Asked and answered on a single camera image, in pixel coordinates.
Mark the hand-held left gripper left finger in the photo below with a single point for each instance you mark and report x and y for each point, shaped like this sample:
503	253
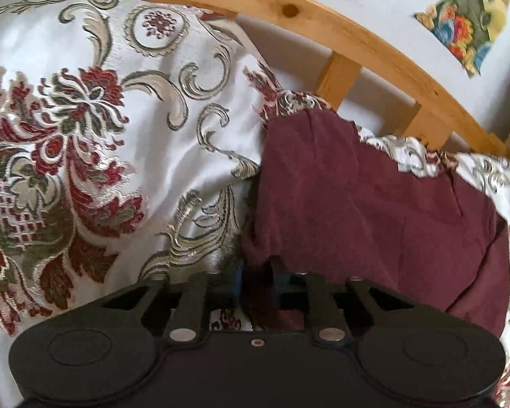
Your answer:
237	282

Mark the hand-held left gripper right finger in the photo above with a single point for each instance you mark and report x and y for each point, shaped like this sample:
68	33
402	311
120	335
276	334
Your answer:
277	282

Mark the landscape wall drawing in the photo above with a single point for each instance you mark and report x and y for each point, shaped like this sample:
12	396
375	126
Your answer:
463	21

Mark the wooden bed frame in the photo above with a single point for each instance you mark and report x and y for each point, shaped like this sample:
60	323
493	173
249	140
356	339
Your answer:
289	8

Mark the maroon small garment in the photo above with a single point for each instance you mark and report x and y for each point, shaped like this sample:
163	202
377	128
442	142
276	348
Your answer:
344	199

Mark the floral white bedspread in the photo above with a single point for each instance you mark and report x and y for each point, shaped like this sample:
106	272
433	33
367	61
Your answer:
123	136

